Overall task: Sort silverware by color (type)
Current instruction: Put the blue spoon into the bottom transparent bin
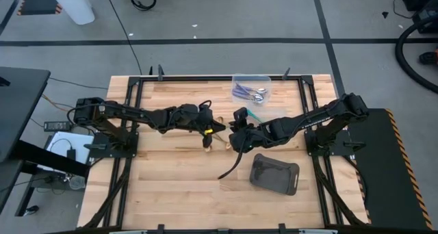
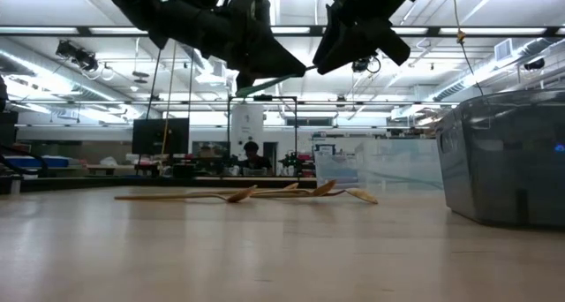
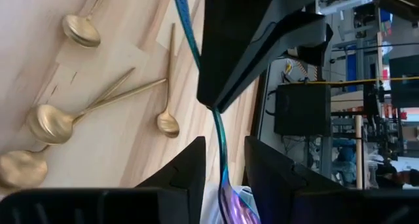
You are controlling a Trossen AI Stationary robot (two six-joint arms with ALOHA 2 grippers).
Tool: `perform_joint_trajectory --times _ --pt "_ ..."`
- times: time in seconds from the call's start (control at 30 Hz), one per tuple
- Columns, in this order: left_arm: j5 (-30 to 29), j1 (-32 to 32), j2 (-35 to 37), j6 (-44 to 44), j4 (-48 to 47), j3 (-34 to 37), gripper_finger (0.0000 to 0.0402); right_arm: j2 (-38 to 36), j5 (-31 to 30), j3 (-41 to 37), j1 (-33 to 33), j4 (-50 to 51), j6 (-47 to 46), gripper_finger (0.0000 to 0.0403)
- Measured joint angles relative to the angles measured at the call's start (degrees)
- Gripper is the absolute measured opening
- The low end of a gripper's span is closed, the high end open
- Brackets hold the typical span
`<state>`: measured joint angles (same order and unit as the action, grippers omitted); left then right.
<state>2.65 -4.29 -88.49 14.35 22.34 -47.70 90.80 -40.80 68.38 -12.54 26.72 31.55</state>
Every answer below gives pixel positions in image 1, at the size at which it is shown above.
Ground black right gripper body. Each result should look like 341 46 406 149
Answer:
241 124 264 152

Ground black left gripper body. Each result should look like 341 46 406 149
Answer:
176 105 209 132

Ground iridescent rainbow spoon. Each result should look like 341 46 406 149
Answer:
246 109 263 124

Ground purple-handled silver spoon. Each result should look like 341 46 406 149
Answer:
231 84 268 95
232 90 265 104

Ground dark grey plastic container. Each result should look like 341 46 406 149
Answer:
248 153 301 196

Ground clear plastic container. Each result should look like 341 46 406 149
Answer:
231 73 274 107

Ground white board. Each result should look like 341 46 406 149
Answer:
46 131 95 172

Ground clear round cup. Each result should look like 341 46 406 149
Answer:
69 175 86 191

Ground black power brick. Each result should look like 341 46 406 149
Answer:
43 120 72 133

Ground black hazard-striped platform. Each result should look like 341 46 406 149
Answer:
345 107 434 231

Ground white plastic bag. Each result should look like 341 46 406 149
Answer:
40 0 96 25

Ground black desk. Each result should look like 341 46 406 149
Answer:
0 66 90 214

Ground black hazard-striped floor mat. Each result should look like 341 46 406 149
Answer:
16 0 63 16

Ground black and orange tool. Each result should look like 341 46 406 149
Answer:
419 47 438 66

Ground black equipment case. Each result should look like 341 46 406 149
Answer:
402 0 438 35

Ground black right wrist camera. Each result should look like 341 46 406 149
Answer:
233 107 248 124

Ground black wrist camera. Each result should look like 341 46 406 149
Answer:
233 107 248 124
198 105 215 122

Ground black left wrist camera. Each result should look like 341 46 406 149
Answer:
198 105 215 122

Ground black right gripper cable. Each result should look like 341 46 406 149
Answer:
218 138 246 180

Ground black aluminium table frame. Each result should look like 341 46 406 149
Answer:
81 75 369 234

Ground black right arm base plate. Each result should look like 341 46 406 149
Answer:
304 129 366 157

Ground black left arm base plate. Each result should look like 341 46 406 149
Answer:
83 131 140 159

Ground long black floor cable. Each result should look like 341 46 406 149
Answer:
102 0 143 76

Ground thin black cable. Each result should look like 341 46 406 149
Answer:
47 77 110 91

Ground black corrugated hose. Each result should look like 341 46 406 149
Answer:
395 16 438 94

